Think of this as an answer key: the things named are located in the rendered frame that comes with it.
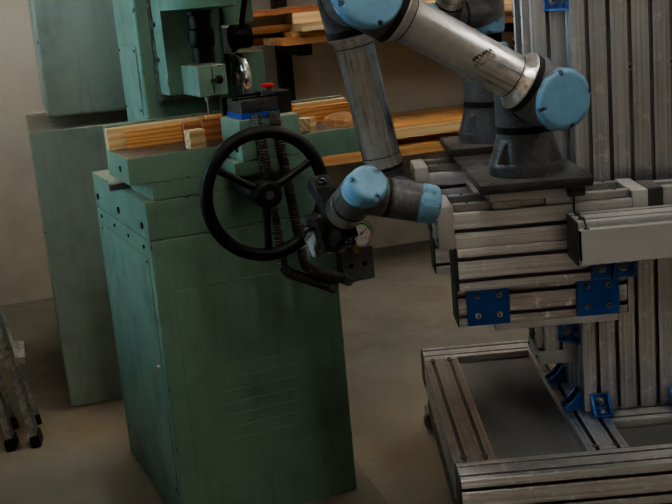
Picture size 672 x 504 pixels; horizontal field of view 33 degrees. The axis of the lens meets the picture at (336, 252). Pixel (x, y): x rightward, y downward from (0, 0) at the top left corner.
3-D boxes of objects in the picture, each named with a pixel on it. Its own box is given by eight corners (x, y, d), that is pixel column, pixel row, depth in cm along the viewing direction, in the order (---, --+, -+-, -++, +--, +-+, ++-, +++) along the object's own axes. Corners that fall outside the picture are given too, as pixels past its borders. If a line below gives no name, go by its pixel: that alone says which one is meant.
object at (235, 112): (241, 120, 241) (238, 94, 240) (225, 116, 251) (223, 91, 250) (298, 112, 246) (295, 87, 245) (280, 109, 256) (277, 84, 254)
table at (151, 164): (139, 192, 234) (135, 164, 233) (107, 174, 261) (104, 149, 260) (398, 152, 256) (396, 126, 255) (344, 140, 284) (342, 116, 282)
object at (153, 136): (128, 149, 257) (126, 131, 256) (126, 148, 258) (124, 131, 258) (373, 115, 280) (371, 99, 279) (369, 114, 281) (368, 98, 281)
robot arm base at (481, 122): (514, 132, 286) (512, 93, 284) (525, 140, 271) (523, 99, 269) (455, 137, 286) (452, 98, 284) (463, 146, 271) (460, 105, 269)
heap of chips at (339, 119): (337, 128, 261) (336, 115, 261) (317, 123, 272) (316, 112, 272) (370, 123, 264) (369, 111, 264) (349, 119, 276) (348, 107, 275)
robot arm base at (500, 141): (555, 162, 238) (553, 116, 236) (571, 174, 223) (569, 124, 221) (484, 168, 238) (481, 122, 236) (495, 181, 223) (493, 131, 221)
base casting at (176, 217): (147, 242, 247) (142, 202, 244) (94, 205, 298) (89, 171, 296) (334, 210, 263) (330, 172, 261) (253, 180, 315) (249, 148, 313)
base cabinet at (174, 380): (185, 537, 263) (147, 243, 246) (128, 452, 315) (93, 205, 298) (359, 489, 279) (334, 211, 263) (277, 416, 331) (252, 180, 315)
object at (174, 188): (153, 201, 245) (151, 183, 244) (131, 188, 264) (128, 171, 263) (321, 174, 260) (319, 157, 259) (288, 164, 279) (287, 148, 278)
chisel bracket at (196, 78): (200, 104, 257) (196, 67, 255) (183, 100, 270) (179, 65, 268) (231, 100, 260) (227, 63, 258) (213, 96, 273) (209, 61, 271)
